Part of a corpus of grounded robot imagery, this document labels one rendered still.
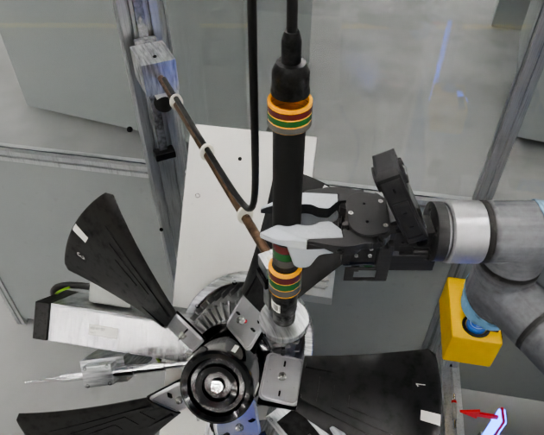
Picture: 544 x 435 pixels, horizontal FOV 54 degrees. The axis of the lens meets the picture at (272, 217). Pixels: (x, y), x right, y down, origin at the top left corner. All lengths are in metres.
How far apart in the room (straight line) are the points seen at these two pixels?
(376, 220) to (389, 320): 1.35
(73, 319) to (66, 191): 0.78
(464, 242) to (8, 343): 2.23
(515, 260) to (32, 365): 2.13
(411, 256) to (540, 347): 0.18
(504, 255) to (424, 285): 1.14
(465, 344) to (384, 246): 0.58
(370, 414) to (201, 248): 0.47
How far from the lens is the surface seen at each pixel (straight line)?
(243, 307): 0.91
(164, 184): 1.43
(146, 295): 0.90
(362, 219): 0.61
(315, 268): 0.82
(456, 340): 1.16
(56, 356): 2.49
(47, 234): 2.04
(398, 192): 0.57
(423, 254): 0.66
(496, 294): 0.72
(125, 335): 1.08
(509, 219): 0.65
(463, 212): 0.64
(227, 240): 1.10
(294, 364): 0.93
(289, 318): 0.74
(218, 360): 0.86
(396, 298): 1.84
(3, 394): 2.48
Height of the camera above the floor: 1.99
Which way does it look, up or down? 44 degrees down
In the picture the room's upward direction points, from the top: straight up
